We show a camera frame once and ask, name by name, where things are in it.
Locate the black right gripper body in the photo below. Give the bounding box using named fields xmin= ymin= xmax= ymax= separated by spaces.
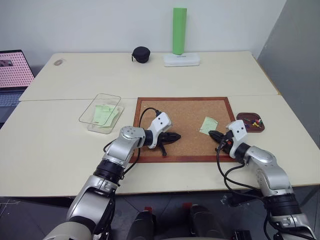
xmin=219 ymin=134 xmax=235 ymax=154

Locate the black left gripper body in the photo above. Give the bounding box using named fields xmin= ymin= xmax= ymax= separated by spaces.
xmin=155 ymin=131 xmax=172 ymax=149

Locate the small green sticky note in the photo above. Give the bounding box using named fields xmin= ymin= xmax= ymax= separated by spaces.
xmin=199 ymin=116 xmax=218 ymax=135

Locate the brown wooden tray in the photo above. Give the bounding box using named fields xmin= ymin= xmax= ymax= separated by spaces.
xmin=236 ymin=112 xmax=266 ymax=132

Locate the clear plastic box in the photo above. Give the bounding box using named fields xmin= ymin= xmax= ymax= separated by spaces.
xmin=79 ymin=93 xmax=125 ymax=136

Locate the large green paper note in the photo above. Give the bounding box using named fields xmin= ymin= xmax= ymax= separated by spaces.
xmin=91 ymin=104 xmax=121 ymax=128

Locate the flat white box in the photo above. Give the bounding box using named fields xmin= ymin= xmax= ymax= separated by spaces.
xmin=163 ymin=52 xmax=201 ymax=67

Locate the tall green box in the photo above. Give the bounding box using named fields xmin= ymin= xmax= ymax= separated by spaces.
xmin=172 ymin=7 xmax=188 ymax=56

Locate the wood framed cork board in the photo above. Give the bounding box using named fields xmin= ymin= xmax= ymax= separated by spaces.
xmin=132 ymin=96 xmax=237 ymax=164

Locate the black table clamp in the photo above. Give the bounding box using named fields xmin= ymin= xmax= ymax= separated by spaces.
xmin=220 ymin=190 xmax=264 ymax=207

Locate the dark rounded shape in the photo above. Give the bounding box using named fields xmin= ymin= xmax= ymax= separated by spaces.
xmin=189 ymin=204 xmax=227 ymax=240
xmin=126 ymin=211 xmax=155 ymax=240

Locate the round black zipper case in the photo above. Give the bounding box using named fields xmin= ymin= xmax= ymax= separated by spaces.
xmin=131 ymin=46 xmax=152 ymax=64

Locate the beige robot torso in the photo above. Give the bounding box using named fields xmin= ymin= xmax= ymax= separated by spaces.
xmin=42 ymin=219 xmax=95 ymax=240

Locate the laptop with pink screen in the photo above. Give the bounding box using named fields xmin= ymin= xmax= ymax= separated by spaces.
xmin=0 ymin=49 xmax=36 ymax=124

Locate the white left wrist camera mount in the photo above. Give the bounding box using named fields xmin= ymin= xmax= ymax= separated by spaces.
xmin=146 ymin=112 xmax=174 ymax=150

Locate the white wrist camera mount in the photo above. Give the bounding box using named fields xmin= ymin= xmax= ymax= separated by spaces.
xmin=146 ymin=112 xmax=174 ymax=150
xmin=225 ymin=119 xmax=249 ymax=159

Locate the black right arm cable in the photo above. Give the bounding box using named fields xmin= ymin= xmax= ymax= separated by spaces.
xmin=215 ymin=139 xmax=272 ymax=226

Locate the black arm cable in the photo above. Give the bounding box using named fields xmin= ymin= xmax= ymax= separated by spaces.
xmin=103 ymin=107 xmax=161 ymax=180
xmin=215 ymin=139 xmax=272 ymax=226

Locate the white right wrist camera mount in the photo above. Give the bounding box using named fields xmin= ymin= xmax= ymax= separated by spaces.
xmin=225 ymin=119 xmax=249 ymax=159

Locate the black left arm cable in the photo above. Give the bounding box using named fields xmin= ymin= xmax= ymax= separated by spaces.
xmin=103 ymin=107 xmax=161 ymax=180

